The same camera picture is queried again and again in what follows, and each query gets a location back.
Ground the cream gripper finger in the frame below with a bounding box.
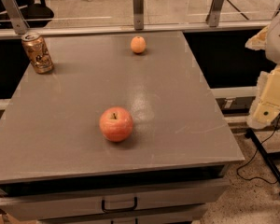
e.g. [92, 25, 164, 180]
[245, 26, 269, 50]
[246, 64, 280, 129]

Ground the small orange fruit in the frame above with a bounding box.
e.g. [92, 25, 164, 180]
[131, 36, 146, 54]

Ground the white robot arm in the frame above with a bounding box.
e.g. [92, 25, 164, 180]
[245, 12, 280, 129]

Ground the orange soda can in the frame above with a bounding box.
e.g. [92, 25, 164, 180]
[21, 32, 54, 74]

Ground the black stand leg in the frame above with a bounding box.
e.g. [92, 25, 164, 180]
[245, 129, 280, 196]

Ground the lower grey drawer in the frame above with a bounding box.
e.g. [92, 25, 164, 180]
[37, 204, 207, 224]

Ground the red apple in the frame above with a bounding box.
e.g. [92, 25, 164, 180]
[99, 106, 133, 142]

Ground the black office chair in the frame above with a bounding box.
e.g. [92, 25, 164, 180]
[0, 0, 54, 29]

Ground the right metal bracket post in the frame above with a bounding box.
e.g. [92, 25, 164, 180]
[206, 0, 224, 27]

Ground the black floor cable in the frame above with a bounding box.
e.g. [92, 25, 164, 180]
[235, 108, 280, 185]

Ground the left metal bracket post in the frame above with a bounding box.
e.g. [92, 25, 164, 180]
[1, 0, 29, 35]

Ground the grey drawer with black handle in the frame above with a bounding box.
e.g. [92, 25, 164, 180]
[0, 177, 230, 220]

